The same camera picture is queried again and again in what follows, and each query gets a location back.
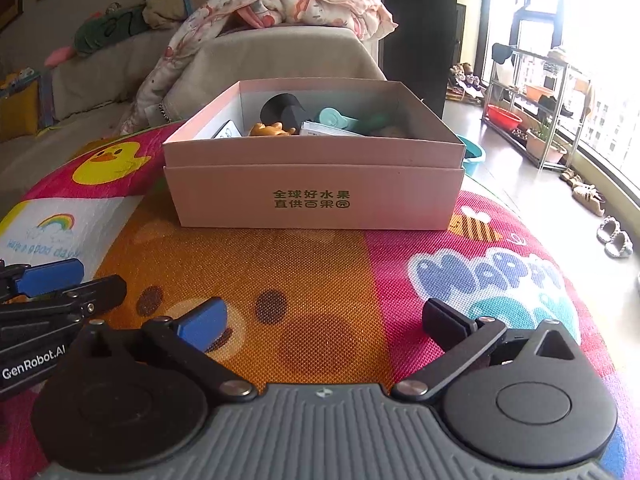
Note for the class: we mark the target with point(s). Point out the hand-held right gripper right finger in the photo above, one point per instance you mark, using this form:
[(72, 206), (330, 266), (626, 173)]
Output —
[(442, 317)]

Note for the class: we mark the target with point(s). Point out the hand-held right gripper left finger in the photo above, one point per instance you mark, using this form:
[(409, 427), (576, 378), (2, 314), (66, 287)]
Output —
[(205, 322)]

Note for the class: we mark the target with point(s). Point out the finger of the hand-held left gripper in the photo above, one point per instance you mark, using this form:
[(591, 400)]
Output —
[(47, 277), (95, 290)]

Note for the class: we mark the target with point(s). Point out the pink cardboard box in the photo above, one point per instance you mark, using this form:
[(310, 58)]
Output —
[(315, 195)]

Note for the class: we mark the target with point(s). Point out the orange toy figure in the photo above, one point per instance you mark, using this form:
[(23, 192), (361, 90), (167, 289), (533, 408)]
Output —
[(270, 130)]

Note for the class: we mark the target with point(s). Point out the small white box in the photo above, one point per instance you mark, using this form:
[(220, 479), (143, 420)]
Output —
[(325, 128)]

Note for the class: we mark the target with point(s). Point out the teal plastic item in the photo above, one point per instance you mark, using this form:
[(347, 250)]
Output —
[(335, 117)]

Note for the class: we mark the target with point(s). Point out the black cylindrical object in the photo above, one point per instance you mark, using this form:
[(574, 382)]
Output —
[(285, 110)]

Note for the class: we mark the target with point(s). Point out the colourful printed play mat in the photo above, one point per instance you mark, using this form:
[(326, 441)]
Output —
[(320, 270)]

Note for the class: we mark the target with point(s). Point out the teal plastic basin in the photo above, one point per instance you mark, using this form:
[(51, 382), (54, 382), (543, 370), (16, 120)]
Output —
[(471, 157)]

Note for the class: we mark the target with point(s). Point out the yellow cushion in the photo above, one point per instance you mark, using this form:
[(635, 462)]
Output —
[(20, 112)]

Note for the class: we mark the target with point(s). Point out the striped book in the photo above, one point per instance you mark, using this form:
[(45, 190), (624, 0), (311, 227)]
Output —
[(46, 100)]

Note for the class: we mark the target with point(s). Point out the white shoe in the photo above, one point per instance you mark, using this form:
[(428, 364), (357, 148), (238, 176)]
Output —
[(608, 229), (620, 246)]

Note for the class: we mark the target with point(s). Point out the potted plant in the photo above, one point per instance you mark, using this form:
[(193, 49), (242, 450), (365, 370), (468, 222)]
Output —
[(545, 147)]

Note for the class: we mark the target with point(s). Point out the red plastic basin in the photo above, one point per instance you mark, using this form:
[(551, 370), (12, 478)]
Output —
[(505, 117)]

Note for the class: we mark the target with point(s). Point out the pink soft item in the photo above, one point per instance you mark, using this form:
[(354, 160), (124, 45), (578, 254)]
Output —
[(59, 56)]

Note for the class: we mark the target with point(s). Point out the metal shoe rack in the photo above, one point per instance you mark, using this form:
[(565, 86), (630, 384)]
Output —
[(537, 110)]

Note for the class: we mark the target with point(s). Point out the pile of shoes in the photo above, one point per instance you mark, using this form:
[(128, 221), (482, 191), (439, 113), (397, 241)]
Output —
[(465, 82)]

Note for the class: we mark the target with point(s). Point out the orange plastic basin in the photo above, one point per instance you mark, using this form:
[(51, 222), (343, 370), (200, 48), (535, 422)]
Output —
[(539, 91)]

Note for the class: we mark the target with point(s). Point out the green plush toy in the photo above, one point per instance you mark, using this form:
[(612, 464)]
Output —
[(110, 27)]

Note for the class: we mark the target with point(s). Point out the beige sofa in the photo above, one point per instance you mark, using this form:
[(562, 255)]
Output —
[(250, 55)]

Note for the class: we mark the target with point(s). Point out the floral pink blanket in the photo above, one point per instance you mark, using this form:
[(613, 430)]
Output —
[(320, 5)]

